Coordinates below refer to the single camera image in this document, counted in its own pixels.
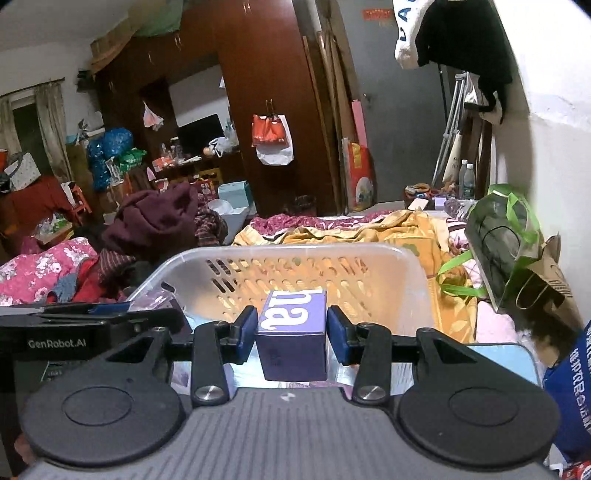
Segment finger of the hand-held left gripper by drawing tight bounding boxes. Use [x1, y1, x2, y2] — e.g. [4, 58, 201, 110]
[111, 308, 185, 344]
[9, 302, 134, 319]

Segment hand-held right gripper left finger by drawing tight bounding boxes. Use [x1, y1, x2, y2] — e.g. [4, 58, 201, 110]
[104, 305, 258, 408]

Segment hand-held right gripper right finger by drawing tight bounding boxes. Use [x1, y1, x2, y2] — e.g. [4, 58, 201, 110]
[327, 305, 481, 403]

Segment purple cardboard box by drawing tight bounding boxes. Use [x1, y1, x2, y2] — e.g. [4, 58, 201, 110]
[255, 289, 329, 382]

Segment clear plastic basket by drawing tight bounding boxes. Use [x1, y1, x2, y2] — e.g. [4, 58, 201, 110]
[124, 244, 438, 352]

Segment pink floral blanket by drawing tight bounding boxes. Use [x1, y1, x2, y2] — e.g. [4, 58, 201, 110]
[0, 237, 100, 305]

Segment maroon clothing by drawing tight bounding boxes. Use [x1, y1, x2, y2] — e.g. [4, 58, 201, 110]
[102, 182, 204, 259]

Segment yellow blanket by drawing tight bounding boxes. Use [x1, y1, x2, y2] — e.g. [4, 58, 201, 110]
[231, 210, 481, 342]

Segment plaid clothing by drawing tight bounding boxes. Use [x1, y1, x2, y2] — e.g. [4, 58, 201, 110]
[194, 208, 229, 245]

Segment magenta floral sheet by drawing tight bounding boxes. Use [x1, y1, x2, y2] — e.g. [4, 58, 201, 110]
[249, 215, 398, 237]

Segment teal box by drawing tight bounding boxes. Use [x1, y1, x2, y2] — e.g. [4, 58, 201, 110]
[217, 181, 254, 208]

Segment green plastic basket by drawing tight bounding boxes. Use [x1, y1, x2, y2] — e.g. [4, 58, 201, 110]
[121, 148, 147, 172]

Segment blue patterned bags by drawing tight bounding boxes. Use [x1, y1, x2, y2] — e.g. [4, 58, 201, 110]
[88, 128, 134, 192]

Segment red gift bag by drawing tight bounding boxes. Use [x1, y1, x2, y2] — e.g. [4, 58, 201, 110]
[347, 143, 376, 212]

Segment crumpled white plastic bag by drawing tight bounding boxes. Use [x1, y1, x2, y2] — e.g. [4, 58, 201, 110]
[209, 137, 238, 158]

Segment green shopping bag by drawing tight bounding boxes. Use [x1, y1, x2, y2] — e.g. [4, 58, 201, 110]
[436, 184, 543, 315]

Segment beige curtain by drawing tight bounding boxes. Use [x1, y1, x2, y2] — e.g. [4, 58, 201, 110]
[34, 83, 70, 181]

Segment black monitor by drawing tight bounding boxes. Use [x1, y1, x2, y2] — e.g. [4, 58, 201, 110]
[177, 114, 225, 155]

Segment small hanging plastic bag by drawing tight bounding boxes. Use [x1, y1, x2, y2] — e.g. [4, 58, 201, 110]
[142, 102, 164, 130]

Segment red plastic bag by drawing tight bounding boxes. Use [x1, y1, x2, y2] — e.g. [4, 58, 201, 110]
[252, 113, 284, 147]

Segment pink board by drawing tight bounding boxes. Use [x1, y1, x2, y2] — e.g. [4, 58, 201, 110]
[351, 99, 369, 148]

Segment grey door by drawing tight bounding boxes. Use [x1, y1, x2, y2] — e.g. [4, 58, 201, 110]
[332, 0, 444, 204]

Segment brown paper bag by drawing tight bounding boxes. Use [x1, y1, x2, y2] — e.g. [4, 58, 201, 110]
[515, 233, 585, 333]

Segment leaning wooden planks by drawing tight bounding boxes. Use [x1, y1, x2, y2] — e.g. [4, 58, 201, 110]
[302, 0, 356, 213]

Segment blue printed bag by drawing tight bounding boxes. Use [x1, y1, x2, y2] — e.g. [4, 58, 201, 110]
[542, 318, 591, 462]

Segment aluminium crutch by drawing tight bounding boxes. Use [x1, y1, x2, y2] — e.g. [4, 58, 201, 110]
[431, 71, 472, 185]

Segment brown wooden wardrobe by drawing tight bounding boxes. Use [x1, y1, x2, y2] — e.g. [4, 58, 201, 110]
[90, 0, 342, 217]

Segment white and black jacket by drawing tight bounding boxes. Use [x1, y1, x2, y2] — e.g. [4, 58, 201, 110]
[392, 0, 514, 125]

